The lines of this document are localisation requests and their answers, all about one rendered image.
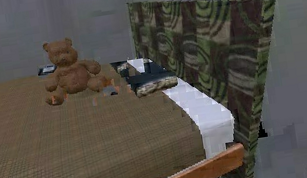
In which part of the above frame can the dark patterned pillow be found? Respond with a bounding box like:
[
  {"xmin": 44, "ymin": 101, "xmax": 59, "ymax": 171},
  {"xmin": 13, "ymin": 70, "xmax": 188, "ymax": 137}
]
[{"xmin": 109, "ymin": 52, "xmax": 180, "ymax": 102}]

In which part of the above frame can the brown teddy bear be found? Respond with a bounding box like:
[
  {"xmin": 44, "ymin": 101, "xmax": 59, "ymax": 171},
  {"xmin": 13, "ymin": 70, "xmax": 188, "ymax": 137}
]
[{"xmin": 35, "ymin": 32, "xmax": 111, "ymax": 108}]

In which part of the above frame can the bed with green patterned headboard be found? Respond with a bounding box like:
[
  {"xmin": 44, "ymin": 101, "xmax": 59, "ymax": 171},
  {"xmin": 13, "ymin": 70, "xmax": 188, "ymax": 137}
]
[{"xmin": 0, "ymin": 0, "xmax": 303, "ymax": 178}]

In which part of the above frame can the small dark flat device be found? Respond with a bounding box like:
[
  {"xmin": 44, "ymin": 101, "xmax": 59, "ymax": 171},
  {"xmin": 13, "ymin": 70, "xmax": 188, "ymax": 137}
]
[{"xmin": 36, "ymin": 63, "xmax": 58, "ymax": 78}]

